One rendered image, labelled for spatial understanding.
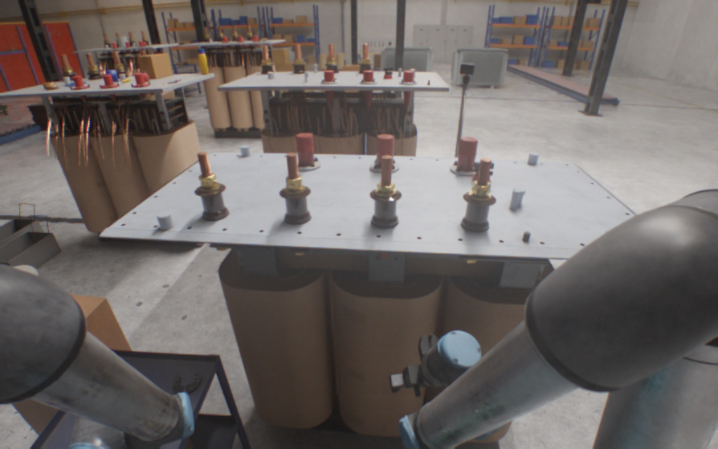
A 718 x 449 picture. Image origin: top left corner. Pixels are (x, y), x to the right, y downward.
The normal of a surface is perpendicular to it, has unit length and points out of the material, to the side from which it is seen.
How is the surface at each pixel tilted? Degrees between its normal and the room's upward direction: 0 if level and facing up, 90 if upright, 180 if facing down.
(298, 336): 90
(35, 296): 59
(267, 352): 90
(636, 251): 37
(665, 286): 50
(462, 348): 19
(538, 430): 0
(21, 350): 81
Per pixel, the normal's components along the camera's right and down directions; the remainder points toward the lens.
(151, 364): 0.00, -0.87
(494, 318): -0.15, 0.49
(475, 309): -0.51, 0.43
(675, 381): -0.69, 0.31
